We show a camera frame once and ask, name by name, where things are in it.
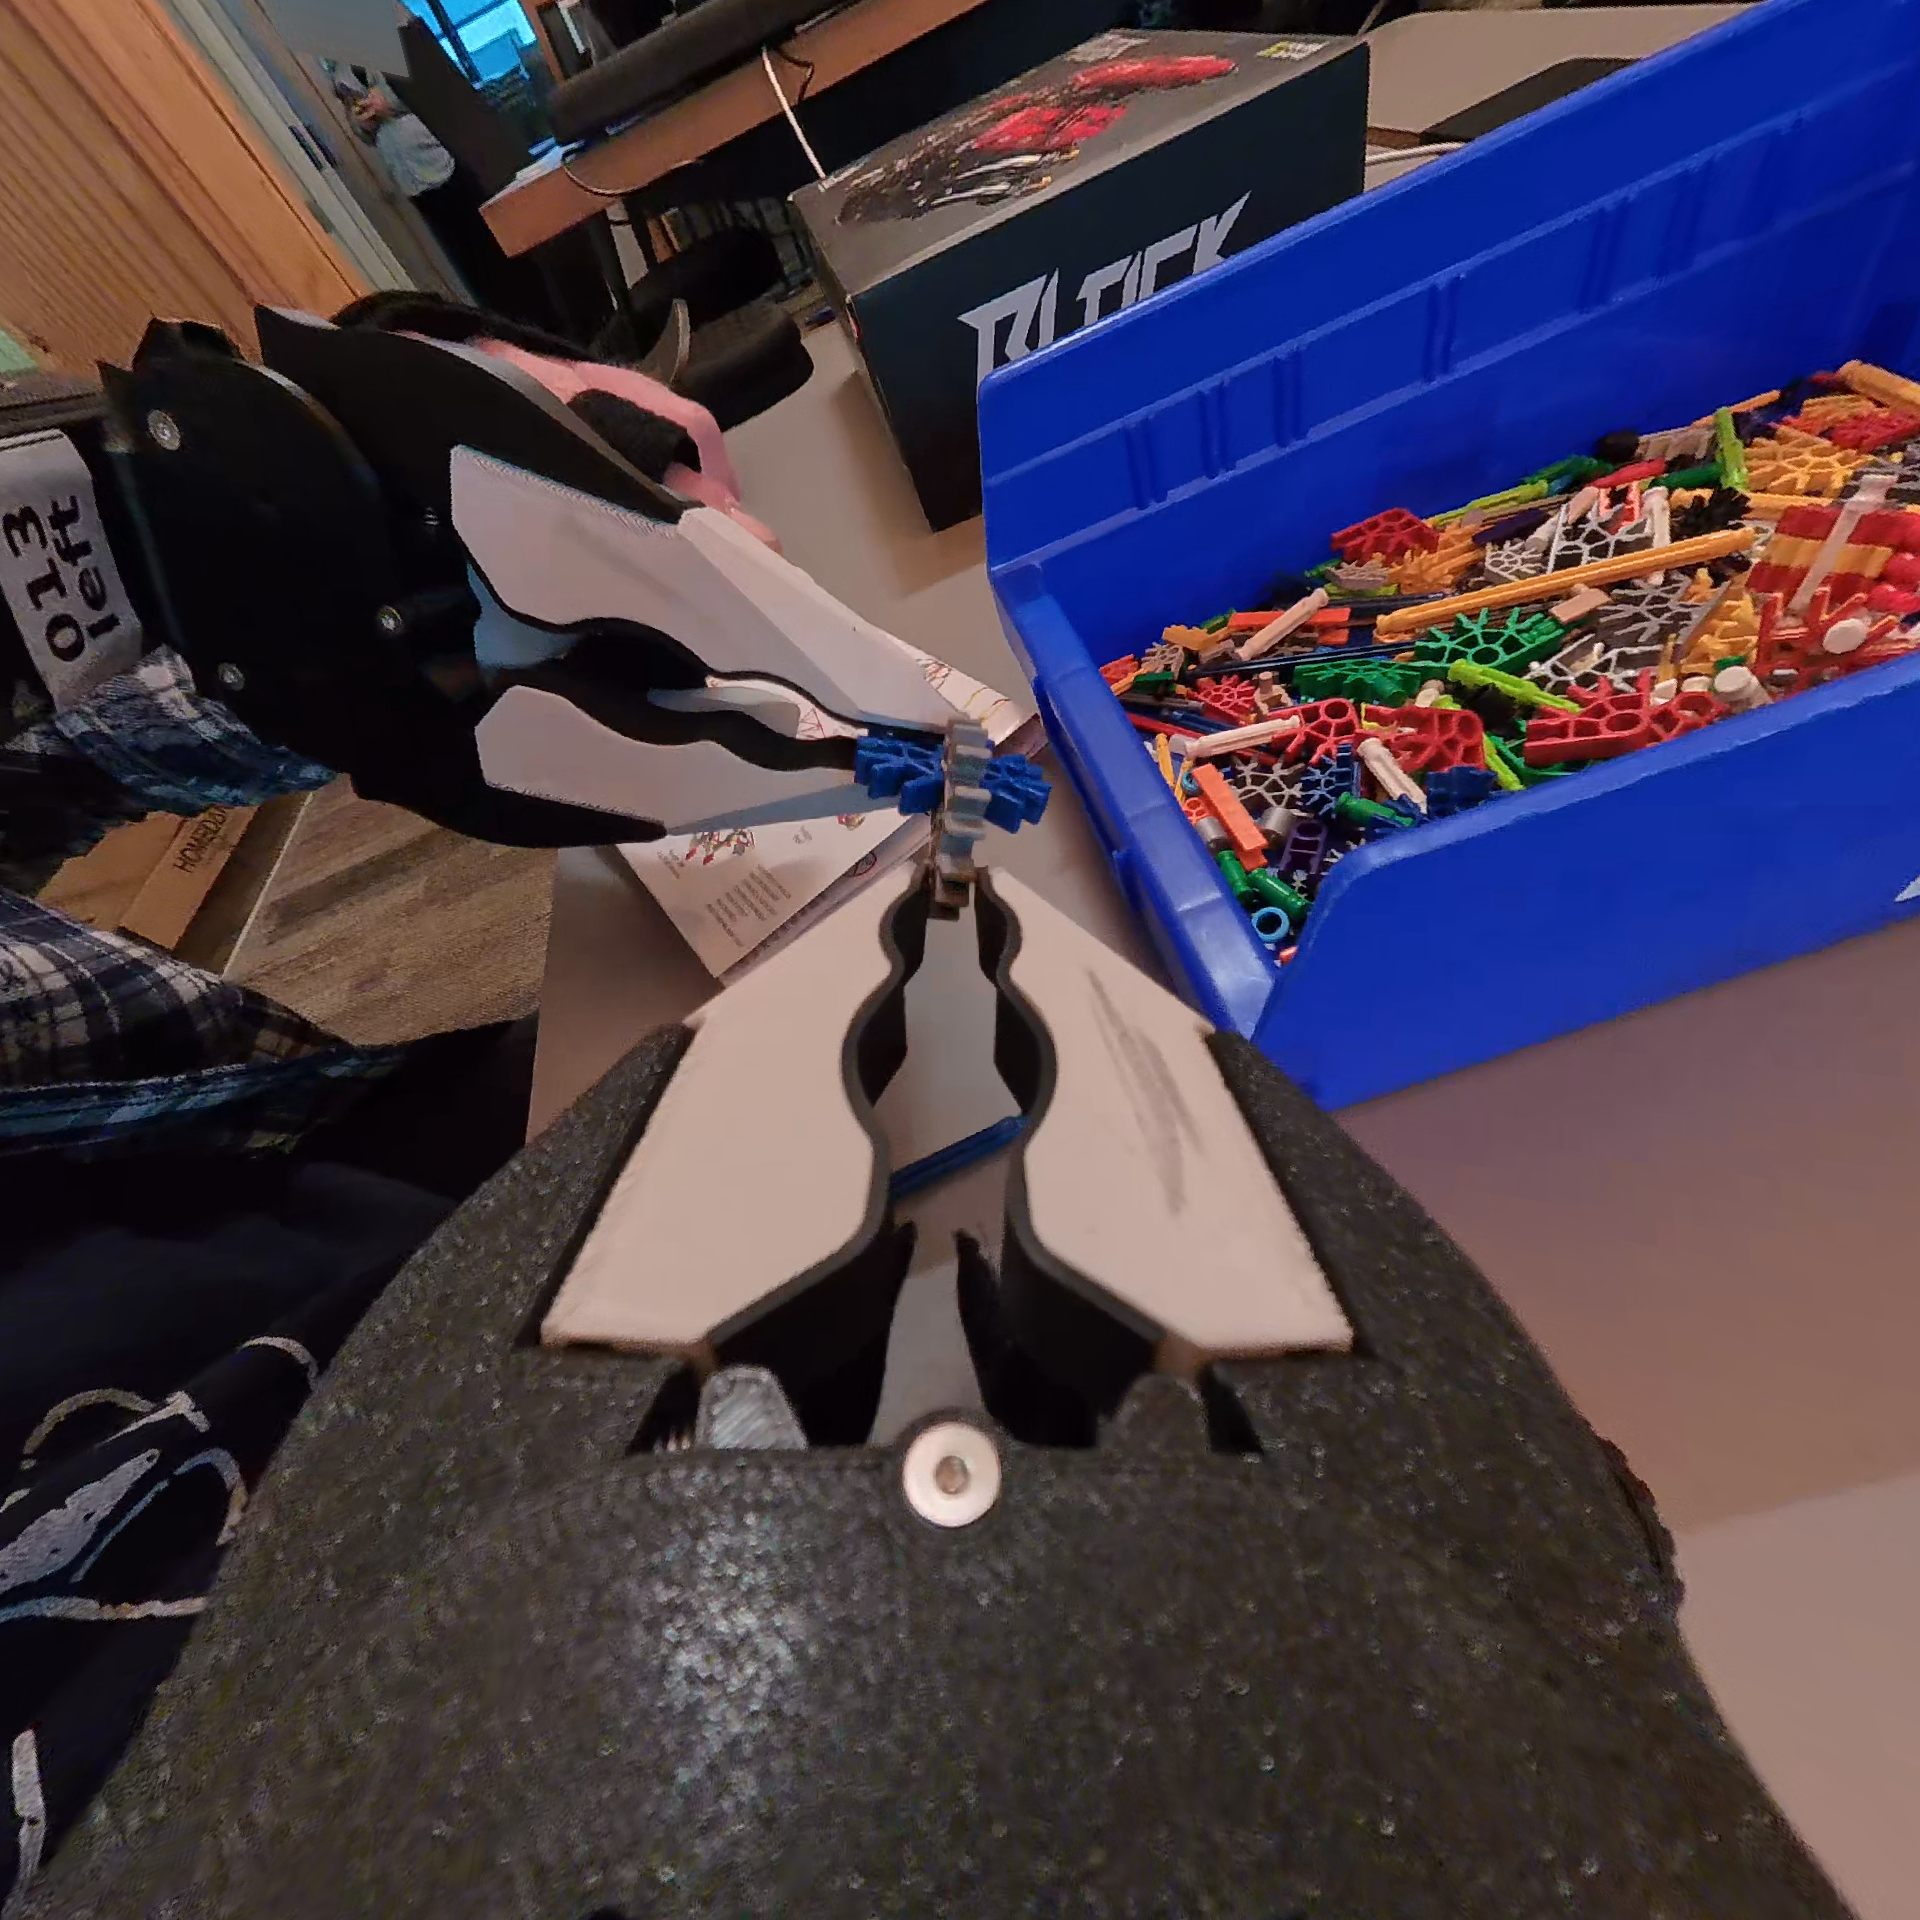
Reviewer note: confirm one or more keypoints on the blue plastic rod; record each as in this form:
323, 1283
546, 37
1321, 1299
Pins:
962, 1154

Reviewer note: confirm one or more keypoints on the person's left forearm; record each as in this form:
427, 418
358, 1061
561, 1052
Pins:
150, 741

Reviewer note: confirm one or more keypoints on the wooden desk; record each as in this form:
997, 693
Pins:
721, 136

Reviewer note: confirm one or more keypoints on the toy instruction booklet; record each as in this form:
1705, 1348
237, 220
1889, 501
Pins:
750, 900

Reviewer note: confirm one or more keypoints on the grey snowflake connector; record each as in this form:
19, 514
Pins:
963, 794

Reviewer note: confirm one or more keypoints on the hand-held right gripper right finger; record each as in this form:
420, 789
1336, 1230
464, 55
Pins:
1169, 1186

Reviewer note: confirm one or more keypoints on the pile of colourful construction pieces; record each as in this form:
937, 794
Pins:
1575, 644

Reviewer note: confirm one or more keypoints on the blue double snowflake connector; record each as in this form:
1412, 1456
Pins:
899, 764

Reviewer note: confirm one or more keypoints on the person's left hand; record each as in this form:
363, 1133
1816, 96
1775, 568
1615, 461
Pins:
632, 382

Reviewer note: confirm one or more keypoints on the black flat pad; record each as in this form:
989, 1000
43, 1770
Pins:
1529, 99

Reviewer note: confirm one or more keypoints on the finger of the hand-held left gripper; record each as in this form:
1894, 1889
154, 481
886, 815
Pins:
721, 600
570, 758

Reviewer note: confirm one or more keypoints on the blue plastic bin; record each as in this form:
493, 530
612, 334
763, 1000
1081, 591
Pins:
1349, 303

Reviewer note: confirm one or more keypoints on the brown cardboard box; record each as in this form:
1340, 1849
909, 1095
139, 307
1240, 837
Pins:
166, 870

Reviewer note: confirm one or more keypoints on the black printed cardboard box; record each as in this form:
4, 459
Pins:
1275, 303

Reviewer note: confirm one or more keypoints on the black office chair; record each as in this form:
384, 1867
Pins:
737, 331

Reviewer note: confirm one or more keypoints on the long black case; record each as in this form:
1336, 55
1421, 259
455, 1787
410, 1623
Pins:
674, 66

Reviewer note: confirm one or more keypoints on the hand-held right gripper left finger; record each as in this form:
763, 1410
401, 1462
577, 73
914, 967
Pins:
721, 1198

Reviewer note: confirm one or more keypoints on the person's plaid overshirt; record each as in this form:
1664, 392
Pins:
136, 1035

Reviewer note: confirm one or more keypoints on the person's black printed shirt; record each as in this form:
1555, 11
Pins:
182, 1320

